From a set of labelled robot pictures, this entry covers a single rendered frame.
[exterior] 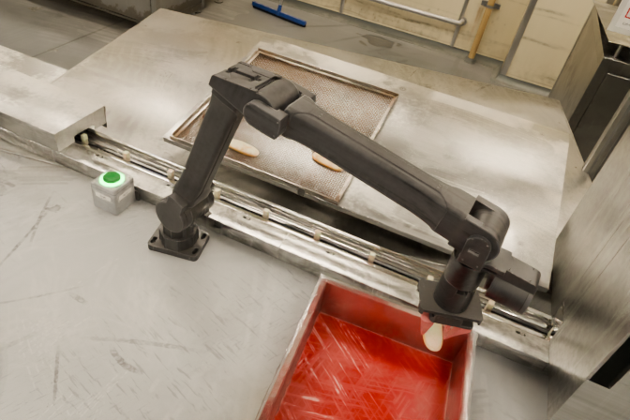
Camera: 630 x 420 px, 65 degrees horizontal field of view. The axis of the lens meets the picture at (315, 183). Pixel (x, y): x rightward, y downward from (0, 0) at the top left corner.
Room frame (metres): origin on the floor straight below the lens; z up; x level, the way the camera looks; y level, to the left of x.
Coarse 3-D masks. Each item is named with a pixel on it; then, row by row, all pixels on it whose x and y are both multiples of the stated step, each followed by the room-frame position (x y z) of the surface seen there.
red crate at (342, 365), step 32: (320, 320) 0.64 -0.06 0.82; (320, 352) 0.56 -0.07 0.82; (352, 352) 0.58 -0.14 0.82; (384, 352) 0.59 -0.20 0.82; (416, 352) 0.60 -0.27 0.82; (320, 384) 0.49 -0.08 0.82; (352, 384) 0.51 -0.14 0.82; (384, 384) 0.52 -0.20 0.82; (416, 384) 0.53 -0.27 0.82; (448, 384) 0.54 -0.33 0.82; (288, 416) 0.42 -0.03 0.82; (320, 416) 0.43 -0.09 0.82; (352, 416) 0.45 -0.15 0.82; (384, 416) 0.46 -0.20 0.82; (416, 416) 0.47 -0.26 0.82
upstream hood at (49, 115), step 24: (0, 72) 1.21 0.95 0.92; (0, 96) 1.09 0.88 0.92; (24, 96) 1.11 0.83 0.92; (48, 96) 1.13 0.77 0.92; (72, 96) 1.16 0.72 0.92; (0, 120) 1.03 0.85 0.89; (24, 120) 1.00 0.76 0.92; (48, 120) 1.02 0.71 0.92; (72, 120) 1.04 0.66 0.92; (96, 120) 1.11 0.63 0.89; (48, 144) 0.98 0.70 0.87
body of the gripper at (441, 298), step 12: (420, 288) 0.55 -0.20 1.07; (432, 288) 0.56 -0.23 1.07; (444, 288) 0.53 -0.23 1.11; (456, 288) 0.52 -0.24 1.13; (420, 300) 0.53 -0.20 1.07; (432, 300) 0.53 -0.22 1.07; (444, 300) 0.52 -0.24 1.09; (456, 300) 0.52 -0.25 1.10; (468, 300) 0.52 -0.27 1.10; (420, 312) 0.51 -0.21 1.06; (432, 312) 0.51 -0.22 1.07; (444, 312) 0.51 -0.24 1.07; (456, 312) 0.52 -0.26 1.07; (468, 312) 0.52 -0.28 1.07; (480, 312) 0.53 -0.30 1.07
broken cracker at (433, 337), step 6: (438, 324) 0.56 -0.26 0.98; (432, 330) 0.55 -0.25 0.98; (438, 330) 0.55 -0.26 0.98; (426, 336) 0.53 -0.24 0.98; (432, 336) 0.54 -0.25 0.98; (438, 336) 0.54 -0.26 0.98; (426, 342) 0.52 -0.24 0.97; (432, 342) 0.52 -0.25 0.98; (438, 342) 0.53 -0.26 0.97; (432, 348) 0.51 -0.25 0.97; (438, 348) 0.52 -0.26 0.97
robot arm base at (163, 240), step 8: (160, 224) 0.81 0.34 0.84; (160, 232) 0.76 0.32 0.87; (168, 232) 0.75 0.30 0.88; (176, 232) 0.75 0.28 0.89; (184, 232) 0.75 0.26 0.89; (192, 232) 0.77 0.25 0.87; (200, 232) 0.81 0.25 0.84; (208, 232) 0.81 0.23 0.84; (152, 240) 0.76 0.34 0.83; (160, 240) 0.76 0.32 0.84; (168, 240) 0.74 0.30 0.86; (176, 240) 0.74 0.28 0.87; (184, 240) 0.75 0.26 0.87; (192, 240) 0.76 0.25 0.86; (200, 240) 0.79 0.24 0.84; (208, 240) 0.80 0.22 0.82; (152, 248) 0.74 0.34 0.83; (160, 248) 0.74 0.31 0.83; (168, 248) 0.74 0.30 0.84; (176, 248) 0.74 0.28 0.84; (184, 248) 0.75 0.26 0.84; (192, 248) 0.76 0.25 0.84; (200, 248) 0.76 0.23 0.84; (176, 256) 0.74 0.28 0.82; (184, 256) 0.74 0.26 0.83; (192, 256) 0.73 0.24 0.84
